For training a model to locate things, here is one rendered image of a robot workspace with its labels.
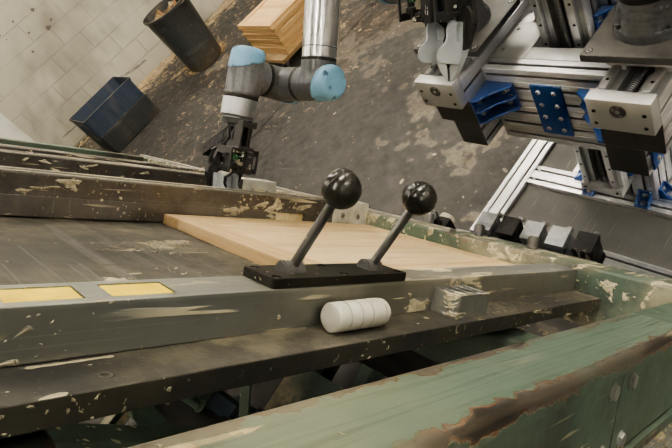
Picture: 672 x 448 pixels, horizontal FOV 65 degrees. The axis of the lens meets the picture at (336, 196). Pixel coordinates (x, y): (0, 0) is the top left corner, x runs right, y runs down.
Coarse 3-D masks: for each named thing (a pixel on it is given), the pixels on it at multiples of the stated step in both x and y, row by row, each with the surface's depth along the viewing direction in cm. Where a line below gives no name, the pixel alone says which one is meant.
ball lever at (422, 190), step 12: (408, 192) 56; (420, 192) 55; (432, 192) 56; (408, 204) 56; (420, 204) 55; (432, 204) 56; (408, 216) 57; (396, 228) 58; (384, 240) 59; (384, 252) 60; (360, 264) 60; (372, 264) 60
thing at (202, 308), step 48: (0, 288) 36; (96, 288) 40; (192, 288) 44; (240, 288) 47; (288, 288) 50; (336, 288) 54; (384, 288) 60; (432, 288) 66; (480, 288) 75; (528, 288) 86; (0, 336) 33; (48, 336) 35; (96, 336) 37; (144, 336) 40; (192, 336) 43
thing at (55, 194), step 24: (0, 168) 79; (24, 168) 85; (0, 192) 79; (24, 192) 81; (48, 192) 84; (72, 192) 86; (96, 192) 89; (120, 192) 92; (144, 192) 95; (168, 192) 98; (192, 192) 101; (216, 192) 105; (240, 192) 109; (264, 192) 118; (24, 216) 82; (48, 216) 84; (72, 216) 87; (96, 216) 89; (120, 216) 92; (144, 216) 95; (216, 216) 106; (240, 216) 110; (264, 216) 114; (312, 216) 124; (336, 216) 129; (360, 216) 135
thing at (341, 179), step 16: (336, 176) 47; (352, 176) 47; (336, 192) 47; (352, 192) 47; (336, 208) 48; (320, 224) 50; (304, 240) 51; (304, 256) 51; (288, 272) 51; (304, 272) 52
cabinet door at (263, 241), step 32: (192, 224) 91; (224, 224) 99; (256, 224) 105; (288, 224) 111; (352, 224) 132; (256, 256) 77; (288, 256) 76; (320, 256) 82; (352, 256) 87; (384, 256) 92; (416, 256) 99; (448, 256) 106; (480, 256) 112
